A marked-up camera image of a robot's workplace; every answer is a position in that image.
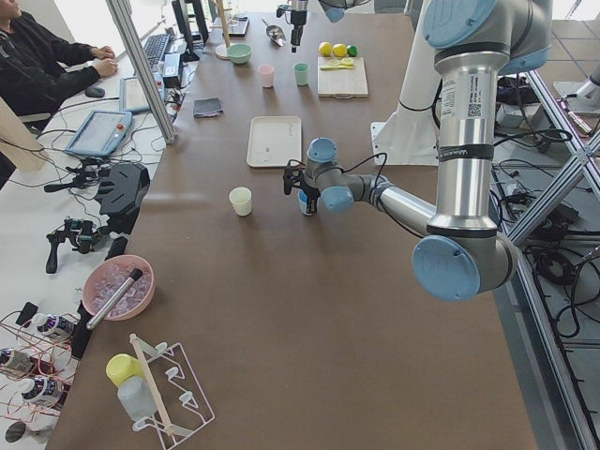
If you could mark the blue cup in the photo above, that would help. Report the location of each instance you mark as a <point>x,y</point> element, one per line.
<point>305,204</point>

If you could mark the green cup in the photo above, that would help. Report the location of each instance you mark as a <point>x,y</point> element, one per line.
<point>301,73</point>

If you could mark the pink cup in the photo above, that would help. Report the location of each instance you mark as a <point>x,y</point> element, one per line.
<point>267,75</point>

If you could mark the cream yellow cup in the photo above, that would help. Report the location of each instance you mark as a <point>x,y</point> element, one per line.
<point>241,201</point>

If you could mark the beige rabbit tray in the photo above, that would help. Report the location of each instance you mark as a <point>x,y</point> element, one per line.
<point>273,141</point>

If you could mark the metal scoop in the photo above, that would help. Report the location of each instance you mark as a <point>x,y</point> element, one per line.
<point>275,33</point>

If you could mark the lower whole lemon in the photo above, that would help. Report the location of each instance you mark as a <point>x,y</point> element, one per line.
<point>325,49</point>

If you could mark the whole lemon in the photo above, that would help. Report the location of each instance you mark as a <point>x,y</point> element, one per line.
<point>339,50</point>
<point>325,49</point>

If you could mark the upper whole lemon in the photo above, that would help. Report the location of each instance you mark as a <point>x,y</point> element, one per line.
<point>339,50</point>

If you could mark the yellow plastic knife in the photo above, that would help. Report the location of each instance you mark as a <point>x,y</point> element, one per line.
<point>332,67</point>

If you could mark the green lime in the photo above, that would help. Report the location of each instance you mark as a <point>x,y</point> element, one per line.
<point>352,49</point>

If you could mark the green bowl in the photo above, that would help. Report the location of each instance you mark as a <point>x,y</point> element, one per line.
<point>239,53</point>

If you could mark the wooden cutting board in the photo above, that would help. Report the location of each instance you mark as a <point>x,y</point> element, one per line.
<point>342,83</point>

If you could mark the wooden stand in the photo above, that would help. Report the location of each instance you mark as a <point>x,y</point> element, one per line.
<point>222,49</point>

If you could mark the grey cloth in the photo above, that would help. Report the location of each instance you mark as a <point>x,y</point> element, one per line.
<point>207,107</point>

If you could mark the black keyboard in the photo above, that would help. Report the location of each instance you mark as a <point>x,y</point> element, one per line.
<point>154,48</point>

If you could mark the blue teach pendant far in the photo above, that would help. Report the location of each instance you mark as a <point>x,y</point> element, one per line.
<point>132,97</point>

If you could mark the blue teach pendant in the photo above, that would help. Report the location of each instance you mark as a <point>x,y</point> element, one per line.
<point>132,97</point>
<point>100,134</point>

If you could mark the metal tube in bowl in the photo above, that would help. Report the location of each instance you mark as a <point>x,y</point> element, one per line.
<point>112,299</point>

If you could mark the computer mouse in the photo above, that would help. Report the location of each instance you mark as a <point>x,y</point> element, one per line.
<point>94,92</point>

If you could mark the blue teach pendant near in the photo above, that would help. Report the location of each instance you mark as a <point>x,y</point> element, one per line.
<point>100,134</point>

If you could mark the pink bowl with ice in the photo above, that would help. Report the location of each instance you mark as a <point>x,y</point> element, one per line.
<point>110,276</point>

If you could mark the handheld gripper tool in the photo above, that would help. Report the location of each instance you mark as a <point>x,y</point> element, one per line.
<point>82,234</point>

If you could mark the yellow cup on rack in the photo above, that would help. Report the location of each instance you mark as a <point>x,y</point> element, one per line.
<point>121,367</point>

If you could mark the clear plastic cup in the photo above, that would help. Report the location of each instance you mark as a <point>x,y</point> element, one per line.
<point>136,398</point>

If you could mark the seated person in black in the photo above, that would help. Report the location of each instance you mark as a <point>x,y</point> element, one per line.
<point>40,70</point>

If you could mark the wooden stick on rack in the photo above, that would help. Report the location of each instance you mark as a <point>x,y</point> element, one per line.
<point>166,421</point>

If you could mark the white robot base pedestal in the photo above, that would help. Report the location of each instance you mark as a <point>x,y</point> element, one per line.
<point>409,135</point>

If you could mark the aluminium frame post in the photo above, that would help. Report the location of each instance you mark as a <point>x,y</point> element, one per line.
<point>121,16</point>

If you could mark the white wire dish rack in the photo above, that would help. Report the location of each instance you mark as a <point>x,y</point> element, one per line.
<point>182,394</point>

